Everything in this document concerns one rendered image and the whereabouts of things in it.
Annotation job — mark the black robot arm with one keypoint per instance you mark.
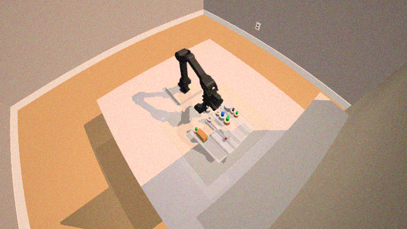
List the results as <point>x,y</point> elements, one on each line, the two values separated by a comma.
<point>207,82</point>

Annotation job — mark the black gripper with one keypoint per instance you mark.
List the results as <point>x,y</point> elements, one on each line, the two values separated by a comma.
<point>203,106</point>

